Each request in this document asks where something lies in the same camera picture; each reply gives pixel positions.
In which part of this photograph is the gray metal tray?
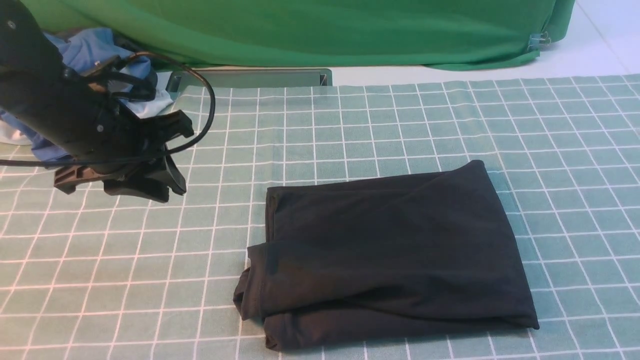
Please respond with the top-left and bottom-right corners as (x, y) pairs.
(157, 68), (333, 93)

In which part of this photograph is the green backdrop cloth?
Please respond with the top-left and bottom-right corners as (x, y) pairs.
(24, 0), (575, 72)

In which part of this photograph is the black cable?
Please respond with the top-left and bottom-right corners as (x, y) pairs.
(0, 51), (217, 168)

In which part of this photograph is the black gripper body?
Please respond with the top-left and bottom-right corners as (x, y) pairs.
(54, 89), (194, 194)

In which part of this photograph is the dark gray long-sleeved shirt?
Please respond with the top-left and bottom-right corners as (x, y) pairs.
(232, 159), (540, 351)

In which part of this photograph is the white crumpled garment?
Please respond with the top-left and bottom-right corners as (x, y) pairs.
(0, 89), (174, 146)

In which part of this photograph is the green checkered tablecloth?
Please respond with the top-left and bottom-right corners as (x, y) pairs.
(0, 74), (640, 360)

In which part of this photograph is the blue crumpled garment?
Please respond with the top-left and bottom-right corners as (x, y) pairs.
(0, 28), (172, 162)

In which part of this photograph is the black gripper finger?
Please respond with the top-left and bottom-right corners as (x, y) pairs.
(103, 155), (187, 204)

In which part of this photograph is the metal binder clip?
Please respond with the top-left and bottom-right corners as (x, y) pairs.
(526, 32), (553, 51)

